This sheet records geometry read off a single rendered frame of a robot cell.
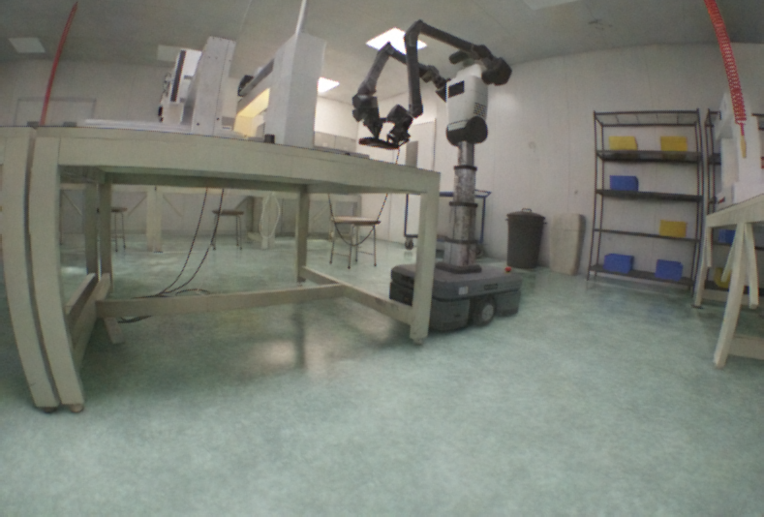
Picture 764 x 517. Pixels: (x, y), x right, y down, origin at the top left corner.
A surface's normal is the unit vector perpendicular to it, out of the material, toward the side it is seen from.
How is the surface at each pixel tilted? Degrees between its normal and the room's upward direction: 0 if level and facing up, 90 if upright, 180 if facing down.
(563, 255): 93
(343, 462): 0
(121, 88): 90
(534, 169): 90
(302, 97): 90
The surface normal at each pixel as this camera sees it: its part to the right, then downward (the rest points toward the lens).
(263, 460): 0.06, -1.00
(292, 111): 0.65, 0.09
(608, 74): -0.76, 0.00
